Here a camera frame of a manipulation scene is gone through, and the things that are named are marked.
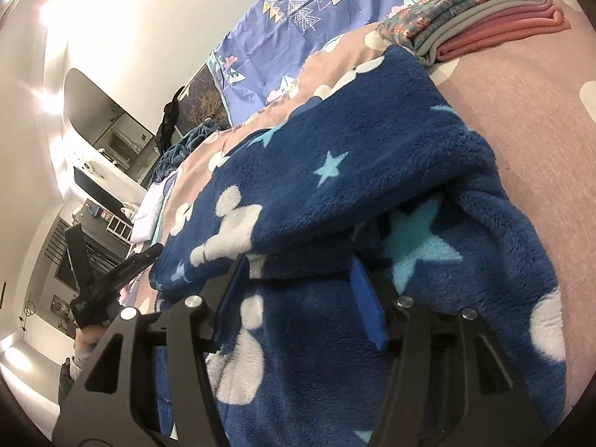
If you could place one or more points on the pink bedsheet with white dots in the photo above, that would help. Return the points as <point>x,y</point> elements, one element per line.
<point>535,149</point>

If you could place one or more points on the teal fuzzy blanket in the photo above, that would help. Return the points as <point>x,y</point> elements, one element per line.
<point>186,142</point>

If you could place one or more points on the blue fleece garment with stars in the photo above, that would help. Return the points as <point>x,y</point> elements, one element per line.
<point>326,172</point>

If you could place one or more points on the person's left forearm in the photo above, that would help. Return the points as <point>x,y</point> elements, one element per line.
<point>73,372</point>

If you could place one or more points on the black hanging clothes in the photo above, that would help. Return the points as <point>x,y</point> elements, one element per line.
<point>167,125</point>

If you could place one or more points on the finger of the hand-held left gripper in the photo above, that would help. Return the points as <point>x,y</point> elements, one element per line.
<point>125,269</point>

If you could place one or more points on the dark tree wall poster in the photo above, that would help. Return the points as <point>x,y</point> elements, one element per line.
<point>205,102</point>

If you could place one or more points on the person's left hand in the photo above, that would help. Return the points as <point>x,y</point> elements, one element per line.
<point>91,336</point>

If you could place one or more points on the folded grey cloth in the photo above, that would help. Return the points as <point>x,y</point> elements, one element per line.
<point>489,15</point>

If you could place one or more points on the stack of folded clothes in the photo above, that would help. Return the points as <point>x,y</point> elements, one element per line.
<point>442,9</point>

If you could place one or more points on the folded pink cloth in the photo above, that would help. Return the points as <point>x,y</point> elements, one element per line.
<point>512,29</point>

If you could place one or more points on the white dresser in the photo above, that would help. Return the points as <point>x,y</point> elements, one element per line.
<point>109,179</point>

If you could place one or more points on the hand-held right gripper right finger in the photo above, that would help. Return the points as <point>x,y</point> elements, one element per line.
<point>368,303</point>

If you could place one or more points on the purple tree print bed cover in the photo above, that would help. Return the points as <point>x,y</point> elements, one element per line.
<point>372,0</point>

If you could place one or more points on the wall mirror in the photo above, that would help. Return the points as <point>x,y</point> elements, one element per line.
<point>93,102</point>

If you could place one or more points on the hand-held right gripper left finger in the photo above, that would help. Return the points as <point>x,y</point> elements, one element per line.
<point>229,289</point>

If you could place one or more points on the white cloth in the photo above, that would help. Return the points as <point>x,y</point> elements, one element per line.
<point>149,209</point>

